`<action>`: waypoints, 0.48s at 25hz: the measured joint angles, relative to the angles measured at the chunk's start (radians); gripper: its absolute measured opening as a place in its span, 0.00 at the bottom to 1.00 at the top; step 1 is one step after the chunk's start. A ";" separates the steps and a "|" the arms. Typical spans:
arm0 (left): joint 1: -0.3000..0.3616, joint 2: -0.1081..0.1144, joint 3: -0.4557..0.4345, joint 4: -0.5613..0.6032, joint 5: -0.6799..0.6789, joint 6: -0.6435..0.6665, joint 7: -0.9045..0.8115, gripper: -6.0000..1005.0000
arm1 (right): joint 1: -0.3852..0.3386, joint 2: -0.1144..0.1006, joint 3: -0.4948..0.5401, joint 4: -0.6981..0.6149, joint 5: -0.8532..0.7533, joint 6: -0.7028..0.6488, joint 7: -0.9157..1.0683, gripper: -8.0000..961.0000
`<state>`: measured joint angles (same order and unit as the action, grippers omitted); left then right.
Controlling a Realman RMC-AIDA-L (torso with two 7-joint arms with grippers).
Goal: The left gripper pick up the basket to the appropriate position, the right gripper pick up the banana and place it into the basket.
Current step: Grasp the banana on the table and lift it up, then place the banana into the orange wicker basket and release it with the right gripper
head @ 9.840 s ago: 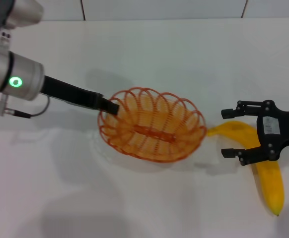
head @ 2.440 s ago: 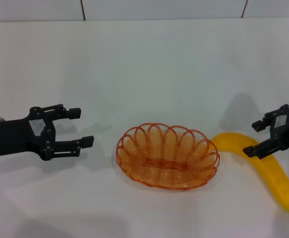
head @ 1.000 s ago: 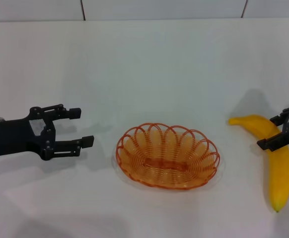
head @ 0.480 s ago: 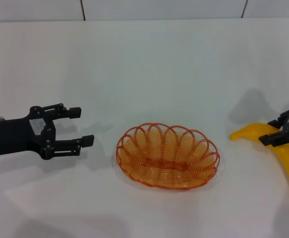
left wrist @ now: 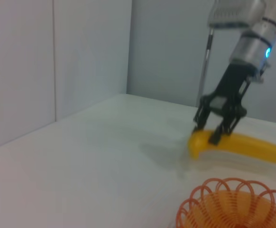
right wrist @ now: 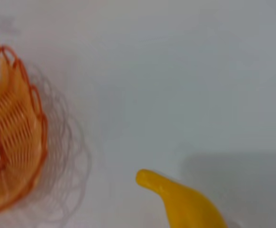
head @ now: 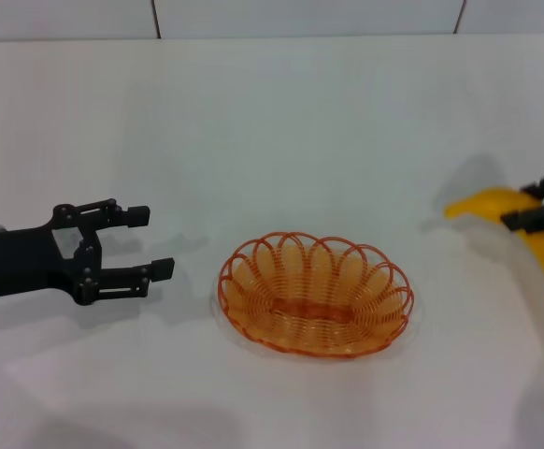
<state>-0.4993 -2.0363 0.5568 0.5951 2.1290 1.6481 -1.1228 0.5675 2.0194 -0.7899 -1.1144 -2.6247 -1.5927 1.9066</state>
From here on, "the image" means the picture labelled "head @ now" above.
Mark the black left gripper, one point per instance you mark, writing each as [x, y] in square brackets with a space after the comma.
[15, 262]

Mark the yellow banana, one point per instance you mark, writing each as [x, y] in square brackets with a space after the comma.
[487, 206]

